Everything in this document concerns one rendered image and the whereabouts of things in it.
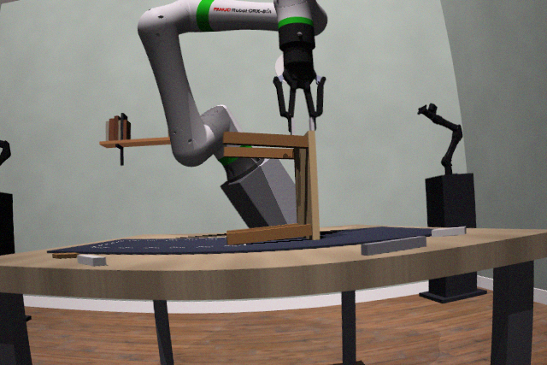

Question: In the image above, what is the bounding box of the brown wooden frame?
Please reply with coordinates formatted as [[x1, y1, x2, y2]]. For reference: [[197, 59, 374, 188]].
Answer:
[[223, 131, 320, 245]]

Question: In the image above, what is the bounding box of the dark blue floor mat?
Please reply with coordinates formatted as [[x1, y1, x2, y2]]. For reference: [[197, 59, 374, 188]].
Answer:
[[47, 227, 433, 255]]

